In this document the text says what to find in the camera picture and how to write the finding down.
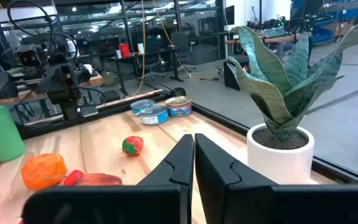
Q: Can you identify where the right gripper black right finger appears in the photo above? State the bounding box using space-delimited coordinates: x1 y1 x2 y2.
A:
194 133 358 224

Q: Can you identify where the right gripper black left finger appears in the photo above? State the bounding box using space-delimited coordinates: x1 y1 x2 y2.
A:
21 133 195 224

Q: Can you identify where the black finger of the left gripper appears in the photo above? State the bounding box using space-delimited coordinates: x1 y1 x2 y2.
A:
37 63 61 100
57 63 82 105

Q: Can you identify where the dark red toy apple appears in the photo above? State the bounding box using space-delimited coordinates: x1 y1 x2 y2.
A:
75 173 123 187

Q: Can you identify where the snake plant in white pot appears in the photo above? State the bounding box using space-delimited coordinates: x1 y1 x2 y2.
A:
227 12 358 185

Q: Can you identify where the red cup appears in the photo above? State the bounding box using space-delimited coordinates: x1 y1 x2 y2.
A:
119 43 131 59

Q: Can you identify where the small red strawberry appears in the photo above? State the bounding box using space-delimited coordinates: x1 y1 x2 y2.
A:
122 136 144 156

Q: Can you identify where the tin can silver lid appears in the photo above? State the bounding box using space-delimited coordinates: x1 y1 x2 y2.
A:
130 98 155 116
139 105 169 126

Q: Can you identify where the orange toy bell pepper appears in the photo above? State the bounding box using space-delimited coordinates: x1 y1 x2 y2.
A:
21 153 68 191

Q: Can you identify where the tin can gold lid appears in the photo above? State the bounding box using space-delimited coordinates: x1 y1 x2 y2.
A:
165 95 193 118

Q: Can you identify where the black desk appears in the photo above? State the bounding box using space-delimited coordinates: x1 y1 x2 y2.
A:
109 45 185 96

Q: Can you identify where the grey office chair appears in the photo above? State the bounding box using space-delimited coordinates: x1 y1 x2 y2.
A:
170 30 197 74

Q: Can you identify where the black floor box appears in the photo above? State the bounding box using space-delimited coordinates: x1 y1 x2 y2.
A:
223 55 250 91

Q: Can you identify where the wooden workbench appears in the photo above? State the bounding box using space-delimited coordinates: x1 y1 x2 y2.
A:
224 32 313 62

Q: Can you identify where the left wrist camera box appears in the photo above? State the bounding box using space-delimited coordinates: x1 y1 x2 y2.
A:
16 45 43 75

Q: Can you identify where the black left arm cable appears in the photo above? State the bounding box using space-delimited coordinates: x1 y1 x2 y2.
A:
7 0 80 63

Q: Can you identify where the black table frame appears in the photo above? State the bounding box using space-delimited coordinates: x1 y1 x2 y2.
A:
17 88 358 184

